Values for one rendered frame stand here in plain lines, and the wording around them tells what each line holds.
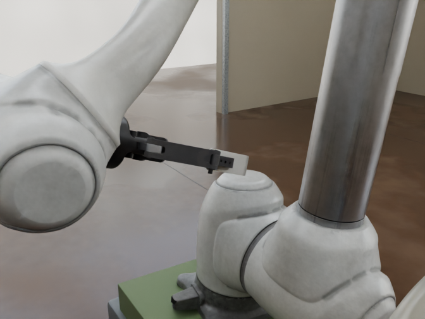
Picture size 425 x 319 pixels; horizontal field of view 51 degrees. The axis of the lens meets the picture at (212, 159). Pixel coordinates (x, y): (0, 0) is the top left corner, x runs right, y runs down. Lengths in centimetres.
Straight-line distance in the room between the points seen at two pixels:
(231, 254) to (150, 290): 25
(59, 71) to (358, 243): 46
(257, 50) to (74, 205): 562
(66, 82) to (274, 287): 46
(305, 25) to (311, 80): 79
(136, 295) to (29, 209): 64
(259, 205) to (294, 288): 17
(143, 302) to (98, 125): 61
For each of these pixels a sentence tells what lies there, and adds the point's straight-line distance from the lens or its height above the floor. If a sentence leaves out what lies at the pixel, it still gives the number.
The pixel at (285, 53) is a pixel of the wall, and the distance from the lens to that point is 626.
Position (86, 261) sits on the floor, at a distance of 273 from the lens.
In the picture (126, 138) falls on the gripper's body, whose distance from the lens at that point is 59.
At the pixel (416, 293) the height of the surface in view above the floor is 122.
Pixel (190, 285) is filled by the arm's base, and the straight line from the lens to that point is 96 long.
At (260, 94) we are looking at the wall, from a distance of 608.
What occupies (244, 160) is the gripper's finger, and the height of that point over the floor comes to 121.
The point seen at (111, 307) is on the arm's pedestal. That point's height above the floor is 80.
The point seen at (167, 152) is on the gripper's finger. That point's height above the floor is 125.
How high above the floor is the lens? 144
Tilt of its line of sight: 20 degrees down
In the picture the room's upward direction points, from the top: straight up
